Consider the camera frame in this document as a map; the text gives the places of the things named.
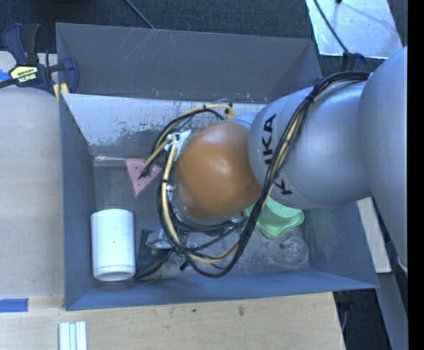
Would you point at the white cup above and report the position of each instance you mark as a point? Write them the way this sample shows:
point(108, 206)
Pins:
point(113, 244)

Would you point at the pink triangular sponge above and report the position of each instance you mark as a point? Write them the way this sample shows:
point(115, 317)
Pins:
point(136, 181)

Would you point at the light green cloth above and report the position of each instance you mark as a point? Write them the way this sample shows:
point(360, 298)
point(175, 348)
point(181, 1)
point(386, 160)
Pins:
point(281, 219)

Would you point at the pale wood board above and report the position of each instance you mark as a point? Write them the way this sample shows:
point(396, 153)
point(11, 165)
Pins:
point(26, 181)

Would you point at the grey metal bin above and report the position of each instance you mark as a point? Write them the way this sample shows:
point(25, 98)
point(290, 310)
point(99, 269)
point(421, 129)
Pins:
point(183, 64)

